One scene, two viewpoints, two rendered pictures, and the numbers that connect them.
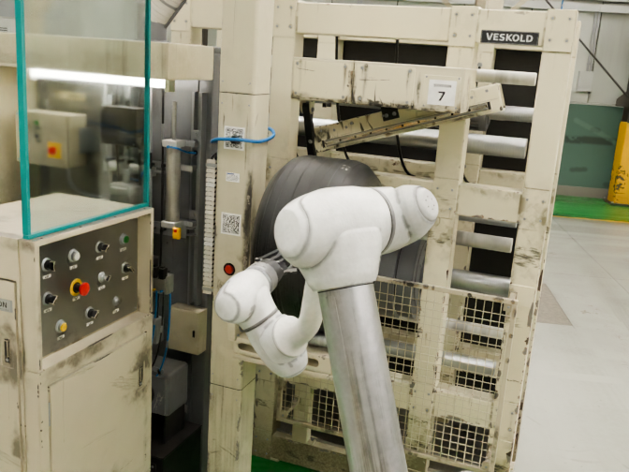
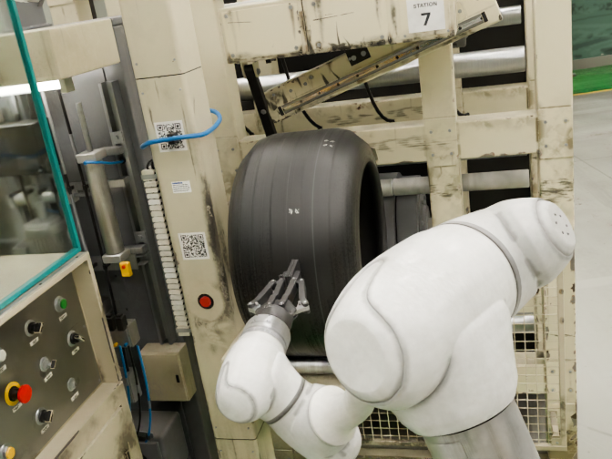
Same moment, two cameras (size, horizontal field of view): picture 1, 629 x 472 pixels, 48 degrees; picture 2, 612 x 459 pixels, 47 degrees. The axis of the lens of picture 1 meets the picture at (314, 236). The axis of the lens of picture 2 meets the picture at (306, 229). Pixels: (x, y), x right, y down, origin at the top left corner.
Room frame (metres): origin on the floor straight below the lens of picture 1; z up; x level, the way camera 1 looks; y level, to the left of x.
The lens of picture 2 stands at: (0.60, 0.11, 1.82)
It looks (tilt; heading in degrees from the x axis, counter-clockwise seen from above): 19 degrees down; 356
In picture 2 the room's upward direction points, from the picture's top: 9 degrees counter-clockwise
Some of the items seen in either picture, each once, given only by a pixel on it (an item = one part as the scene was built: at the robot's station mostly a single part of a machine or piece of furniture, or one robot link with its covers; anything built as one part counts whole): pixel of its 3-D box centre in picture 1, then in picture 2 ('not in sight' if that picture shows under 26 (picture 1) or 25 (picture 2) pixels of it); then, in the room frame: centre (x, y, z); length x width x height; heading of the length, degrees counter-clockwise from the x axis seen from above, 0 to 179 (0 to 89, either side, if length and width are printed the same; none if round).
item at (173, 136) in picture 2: (243, 136); (180, 128); (2.39, 0.26, 1.51); 0.19 x 0.19 x 0.06; 70
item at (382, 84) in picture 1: (383, 84); (341, 18); (2.55, -0.21, 1.71); 0.61 x 0.25 x 0.15; 70
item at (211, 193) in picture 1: (213, 227); (171, 252); (2.39, 0.35, 1.19); 0.05 x 0.04 x 0.48; 160
